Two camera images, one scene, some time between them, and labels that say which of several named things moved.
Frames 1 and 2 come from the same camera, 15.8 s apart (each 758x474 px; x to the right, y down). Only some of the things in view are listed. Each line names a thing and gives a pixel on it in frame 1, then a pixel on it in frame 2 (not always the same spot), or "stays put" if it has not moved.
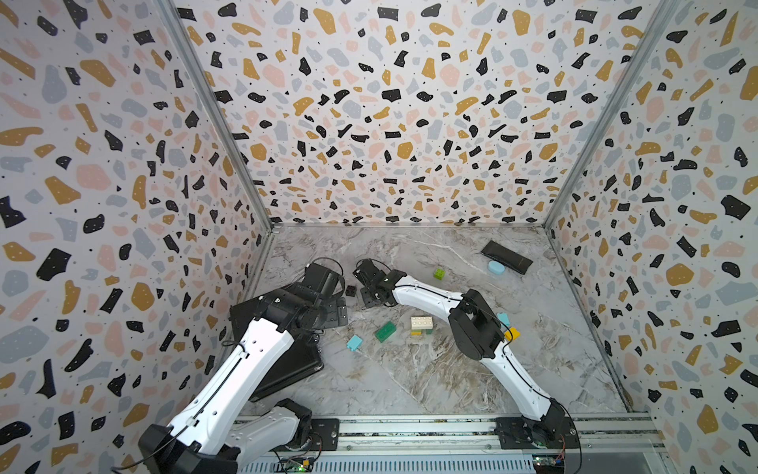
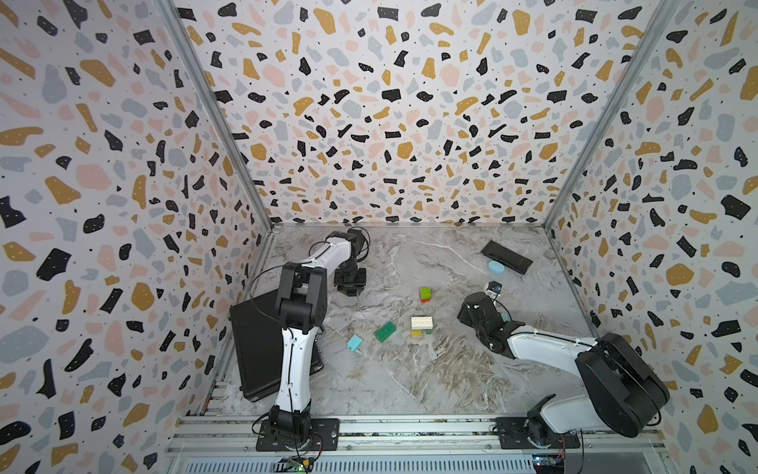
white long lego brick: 421,323 stays put
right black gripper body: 367,297 -> 464,318
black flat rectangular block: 506,257 stays put
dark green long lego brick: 385,332 stays put
